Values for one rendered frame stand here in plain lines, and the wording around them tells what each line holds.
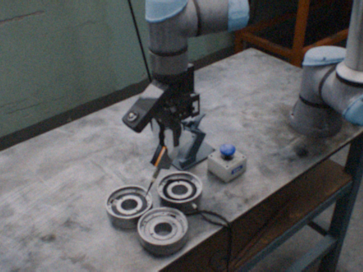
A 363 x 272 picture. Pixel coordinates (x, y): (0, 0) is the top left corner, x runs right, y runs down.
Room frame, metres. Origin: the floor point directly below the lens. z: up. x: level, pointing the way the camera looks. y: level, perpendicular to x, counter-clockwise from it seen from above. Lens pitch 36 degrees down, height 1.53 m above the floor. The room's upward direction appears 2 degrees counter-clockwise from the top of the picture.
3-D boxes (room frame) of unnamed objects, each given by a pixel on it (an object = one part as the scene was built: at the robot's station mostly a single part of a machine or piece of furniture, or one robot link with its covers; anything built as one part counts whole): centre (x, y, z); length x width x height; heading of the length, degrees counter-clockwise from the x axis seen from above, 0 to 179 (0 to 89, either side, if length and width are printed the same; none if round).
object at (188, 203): (0.76, 0.01, 0.82); 0.10 x 0.10 x 0.04
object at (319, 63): (1.06, -0.39, 0.97); 0.13 x 0.12 x 0.14; 19
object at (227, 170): (0.86, -0.12, 0.82); 0.08 x 0.07 x 0.05; 129
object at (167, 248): (0.64, 0.05, 0.82); 0.10 x 0.10 x 0.04
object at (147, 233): (0.64, 0.05, 0.82); 0.08 x 0.08 x 0.02
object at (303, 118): (1.06, -0.39, 0.85); 0.15 x 0.15 x 0.10
